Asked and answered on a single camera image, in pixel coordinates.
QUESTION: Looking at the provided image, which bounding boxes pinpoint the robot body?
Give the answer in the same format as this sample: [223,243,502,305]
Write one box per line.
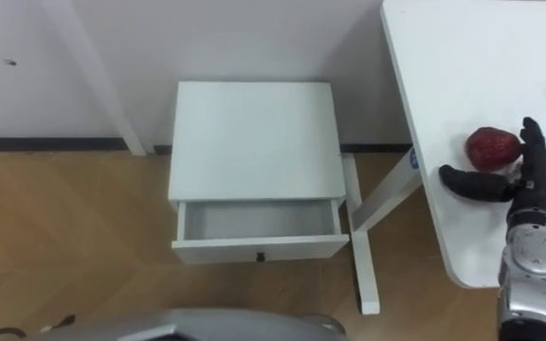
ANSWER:
[25,307,348,341]

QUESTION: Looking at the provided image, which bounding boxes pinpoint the white desk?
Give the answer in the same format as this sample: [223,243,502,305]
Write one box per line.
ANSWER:
[339,0,546,316]

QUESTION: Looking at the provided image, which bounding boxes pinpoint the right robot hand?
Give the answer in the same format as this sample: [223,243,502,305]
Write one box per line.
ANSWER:
[438,117,546,229]

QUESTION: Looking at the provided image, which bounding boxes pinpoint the black cable on floor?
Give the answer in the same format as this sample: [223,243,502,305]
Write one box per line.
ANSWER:
[0,314,77,341]

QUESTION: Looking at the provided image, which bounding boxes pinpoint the red strawberry soft toy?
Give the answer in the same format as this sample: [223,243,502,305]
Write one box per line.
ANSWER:
[464,126,523,172]

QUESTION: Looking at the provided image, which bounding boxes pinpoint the open white drawer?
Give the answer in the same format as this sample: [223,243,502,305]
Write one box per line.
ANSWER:
[171,198,351,265]

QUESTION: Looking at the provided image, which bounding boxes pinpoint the white bedside cabinet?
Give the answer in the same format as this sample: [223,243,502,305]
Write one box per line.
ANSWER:
[167,81,348,212]

